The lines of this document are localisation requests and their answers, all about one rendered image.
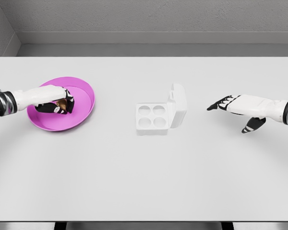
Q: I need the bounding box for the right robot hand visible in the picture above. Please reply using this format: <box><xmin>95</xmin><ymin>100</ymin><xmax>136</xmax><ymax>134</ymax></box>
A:
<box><xmin>206</xmin><ymin>94</ymin><xmax>274</xmax><ymax>134</ymax></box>

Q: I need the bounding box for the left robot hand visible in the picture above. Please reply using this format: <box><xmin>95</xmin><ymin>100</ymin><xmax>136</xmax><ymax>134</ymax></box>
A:
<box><xmin>28</xmin><ymin>85</ymin><xmax>75</xmax><ymax>115</ymax></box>

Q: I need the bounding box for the white egg box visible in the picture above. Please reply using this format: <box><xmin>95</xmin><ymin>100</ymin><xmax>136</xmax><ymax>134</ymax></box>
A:
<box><xmin>135</xmin><ymin>83</ymin><xmax>188</xmax><ymax>138</ymax></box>

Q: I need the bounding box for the pink round plate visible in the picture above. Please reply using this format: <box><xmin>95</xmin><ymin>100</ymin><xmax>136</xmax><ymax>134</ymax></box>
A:
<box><xmin>26</xmin><ymin>76</ymin><xmax>96</xmax><ymax>132</ymax></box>

